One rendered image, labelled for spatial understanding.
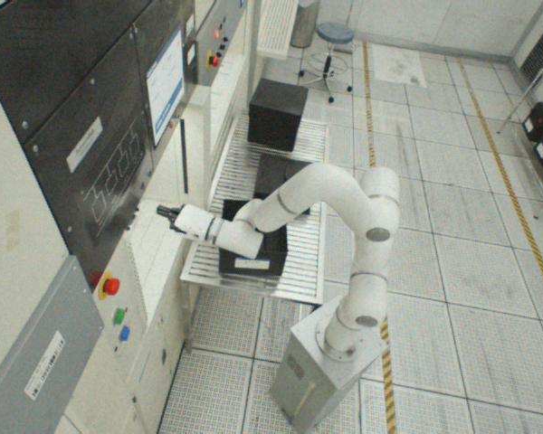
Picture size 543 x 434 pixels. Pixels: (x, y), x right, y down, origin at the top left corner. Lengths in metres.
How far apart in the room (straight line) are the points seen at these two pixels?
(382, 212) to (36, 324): 0.69
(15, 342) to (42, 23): 0.46
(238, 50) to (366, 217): 2.16
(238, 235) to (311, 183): 0.34
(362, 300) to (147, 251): 0.86
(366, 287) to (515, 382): 1.74
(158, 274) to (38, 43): 1.07
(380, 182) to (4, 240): 0.76
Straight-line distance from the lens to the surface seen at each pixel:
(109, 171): 0.87
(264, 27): 3.42
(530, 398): 2.88
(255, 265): 1.63
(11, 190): 0.63
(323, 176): 0.94
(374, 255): 1.10
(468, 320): 2.92
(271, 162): 2.03
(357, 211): 0.93
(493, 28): 5.99
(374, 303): 1.23
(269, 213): 1.04
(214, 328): 2.41
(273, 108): 2.14
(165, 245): 1.65
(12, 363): 0.73
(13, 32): 0.61
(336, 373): 1.56
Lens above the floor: 2.18
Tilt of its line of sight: 48 degrees down
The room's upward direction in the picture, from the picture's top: 11 degrees clockwise
